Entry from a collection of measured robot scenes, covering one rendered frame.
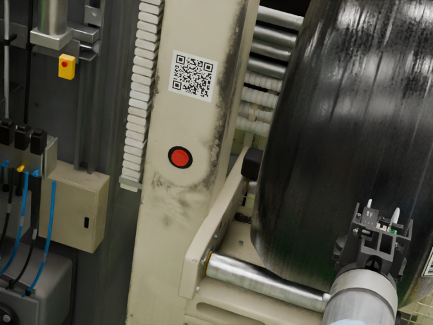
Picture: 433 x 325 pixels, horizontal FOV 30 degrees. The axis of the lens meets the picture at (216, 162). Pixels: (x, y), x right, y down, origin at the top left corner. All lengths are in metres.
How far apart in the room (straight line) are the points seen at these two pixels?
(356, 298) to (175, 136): 0.61
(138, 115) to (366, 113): 0.47
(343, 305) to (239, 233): 0.84
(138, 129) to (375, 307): 0.68
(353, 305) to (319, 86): 0.36
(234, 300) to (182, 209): 0.19
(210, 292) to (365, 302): 0.61
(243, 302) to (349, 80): 0.50
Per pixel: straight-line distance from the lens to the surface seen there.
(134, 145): 1.43
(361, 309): 0.85
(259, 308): 1.43
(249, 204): 2.12
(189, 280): 1.40
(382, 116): 1.09
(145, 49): 1.35
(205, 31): 1.28
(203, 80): 1.32
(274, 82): 1.75
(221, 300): 1.43
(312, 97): 1.10
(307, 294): 1.40
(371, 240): 0.97
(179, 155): 1.39
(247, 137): 1.82
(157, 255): 1.54
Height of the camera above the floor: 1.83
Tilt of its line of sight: 33 degrees down
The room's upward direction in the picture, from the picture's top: 10 degrees clockwise
